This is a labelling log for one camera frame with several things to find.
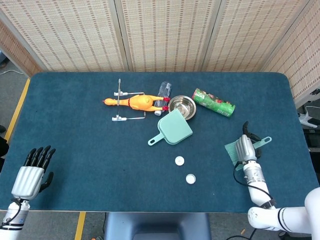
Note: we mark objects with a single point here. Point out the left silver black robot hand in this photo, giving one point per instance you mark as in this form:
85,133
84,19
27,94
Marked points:
27,180

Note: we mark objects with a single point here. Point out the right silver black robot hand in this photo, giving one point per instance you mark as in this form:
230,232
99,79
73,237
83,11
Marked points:
245,148

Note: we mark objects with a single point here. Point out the clear white plastic lid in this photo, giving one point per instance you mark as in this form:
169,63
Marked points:
190,179

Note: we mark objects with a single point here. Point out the white round lid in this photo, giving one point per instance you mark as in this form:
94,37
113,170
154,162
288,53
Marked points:
179,160

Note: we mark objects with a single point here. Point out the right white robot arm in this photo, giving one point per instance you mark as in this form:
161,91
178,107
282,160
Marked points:
257,192

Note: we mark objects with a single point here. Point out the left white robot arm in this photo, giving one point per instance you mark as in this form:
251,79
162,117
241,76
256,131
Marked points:
15,217

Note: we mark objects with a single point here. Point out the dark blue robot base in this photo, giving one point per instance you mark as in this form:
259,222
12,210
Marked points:
157,225

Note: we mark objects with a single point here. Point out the clear plastic bottle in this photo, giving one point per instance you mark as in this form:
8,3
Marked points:
165,90

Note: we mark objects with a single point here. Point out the green chips can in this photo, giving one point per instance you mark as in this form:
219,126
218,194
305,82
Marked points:
215,102

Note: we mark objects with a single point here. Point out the white power strip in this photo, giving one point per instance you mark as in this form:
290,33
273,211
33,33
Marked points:
307,121

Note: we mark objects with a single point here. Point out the black box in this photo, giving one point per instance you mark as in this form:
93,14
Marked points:
313,138

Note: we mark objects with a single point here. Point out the mint green dustpan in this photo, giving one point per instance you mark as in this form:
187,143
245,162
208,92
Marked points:
175,127

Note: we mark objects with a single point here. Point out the stainless steel bowl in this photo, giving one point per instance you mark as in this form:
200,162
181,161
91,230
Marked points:
183,103

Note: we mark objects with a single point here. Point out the blue carpet table cover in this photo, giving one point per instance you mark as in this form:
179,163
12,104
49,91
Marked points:
100,155

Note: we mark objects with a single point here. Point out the yellow rubber chicken toy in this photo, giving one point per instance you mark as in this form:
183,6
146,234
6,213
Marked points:
140,102

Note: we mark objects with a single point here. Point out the woven bamboo folding screen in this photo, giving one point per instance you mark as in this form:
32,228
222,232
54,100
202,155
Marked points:
162,32

